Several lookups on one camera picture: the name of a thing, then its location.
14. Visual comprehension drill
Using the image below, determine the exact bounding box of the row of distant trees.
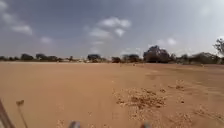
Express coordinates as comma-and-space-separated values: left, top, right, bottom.
0, 37, 224, 65

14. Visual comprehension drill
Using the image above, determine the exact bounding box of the robot's own part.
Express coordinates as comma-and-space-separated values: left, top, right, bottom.
68, 120, 81, 128
140, 121, 152, 128

